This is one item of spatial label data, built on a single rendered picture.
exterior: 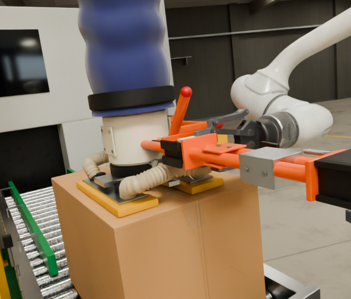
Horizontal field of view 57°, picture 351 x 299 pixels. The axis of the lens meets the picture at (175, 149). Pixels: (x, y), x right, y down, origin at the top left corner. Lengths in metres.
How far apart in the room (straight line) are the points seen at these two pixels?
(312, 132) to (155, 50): 0.42
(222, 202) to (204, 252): 0.13
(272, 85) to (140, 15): 0.38
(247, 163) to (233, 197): 0.34
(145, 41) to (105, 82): 0.13
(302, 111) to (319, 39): 0.19
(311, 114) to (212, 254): 0.41
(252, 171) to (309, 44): 0.51
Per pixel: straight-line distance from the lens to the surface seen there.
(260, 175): 0.48
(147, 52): 0.80
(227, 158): 0.53
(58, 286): 1.37
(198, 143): 0.63
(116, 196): 0.78
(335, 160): 0.41
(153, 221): 0.71
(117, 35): 0.78
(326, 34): 0.92
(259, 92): 0.90
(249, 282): 0.96
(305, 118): 0.82
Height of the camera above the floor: 1.20
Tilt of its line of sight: 10 degrees down
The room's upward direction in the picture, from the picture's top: 7 degrees counter-clockwise
